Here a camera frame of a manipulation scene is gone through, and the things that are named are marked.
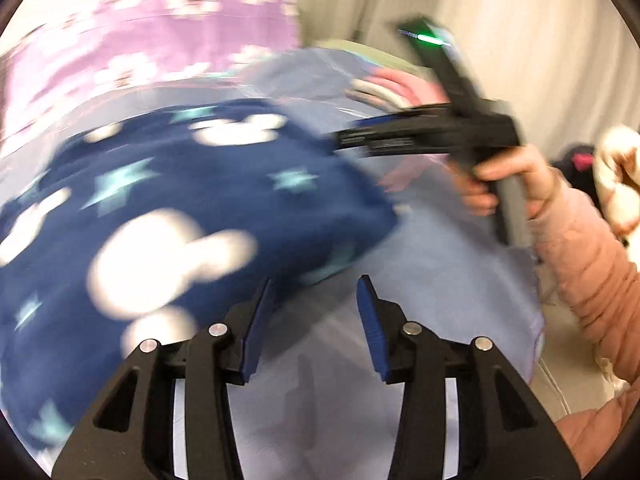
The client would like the navy fleece star garment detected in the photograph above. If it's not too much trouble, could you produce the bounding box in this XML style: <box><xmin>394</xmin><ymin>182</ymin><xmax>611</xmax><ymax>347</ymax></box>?
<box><xmin>1</xmin><ymin>100</ymin><xmax>398</xmax><ymax>452</ymax></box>

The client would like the pink jacket right forearm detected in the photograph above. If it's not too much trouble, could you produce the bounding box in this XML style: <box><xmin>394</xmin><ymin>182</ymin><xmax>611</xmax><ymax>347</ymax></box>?
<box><xmin>529</xmin><ymin>170</ymin><xmax>640</xmax><ymax>474</ymax></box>

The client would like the person right hand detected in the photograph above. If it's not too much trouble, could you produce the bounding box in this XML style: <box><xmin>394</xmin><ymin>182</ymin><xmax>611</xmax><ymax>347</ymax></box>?
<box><xmin>447</xmin><ymin>144</ymin><xmax>560</xmax><ymax>219</ymax></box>

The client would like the coral folded garment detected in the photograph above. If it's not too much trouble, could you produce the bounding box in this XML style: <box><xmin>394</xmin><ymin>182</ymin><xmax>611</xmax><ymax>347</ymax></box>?
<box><xmin>366</xmin><ymin>67</ymin><xmax>449</xmax><ymax>107</ymax></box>

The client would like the blue striped bed sheet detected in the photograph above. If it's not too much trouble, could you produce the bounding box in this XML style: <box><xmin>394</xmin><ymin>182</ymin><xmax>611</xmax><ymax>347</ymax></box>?
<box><xmin>1</xmin><ymin>48</ymin><xmax>544</xmax><ymax>479</ymax></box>

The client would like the cream folded garment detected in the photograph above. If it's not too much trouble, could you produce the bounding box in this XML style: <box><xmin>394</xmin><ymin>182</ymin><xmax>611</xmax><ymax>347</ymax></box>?
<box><xmin>345</xmin><ymin>79</ymin><xmax>412</xmax><ymax>113</ymax></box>

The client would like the green bed pad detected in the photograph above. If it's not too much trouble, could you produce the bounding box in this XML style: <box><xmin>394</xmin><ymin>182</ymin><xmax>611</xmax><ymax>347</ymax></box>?
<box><xmin>314</xmin><ymin>38</ymin><xmax>423</xmax><ymax>77</ymax></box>

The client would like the beige curtain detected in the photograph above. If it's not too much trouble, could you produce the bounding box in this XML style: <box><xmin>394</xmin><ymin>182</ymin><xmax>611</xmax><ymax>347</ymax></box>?
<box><xmin>299</xmin><ymin>0</ymin><xmax>639</xmax><ymax>156</ymax></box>

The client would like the purple floral pillow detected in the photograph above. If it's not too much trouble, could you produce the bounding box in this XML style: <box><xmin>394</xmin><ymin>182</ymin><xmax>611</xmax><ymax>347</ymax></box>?
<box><xmin>1</xmin><ymin>0</ymin><xmax>300</xmax><ymax>155</ymax></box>

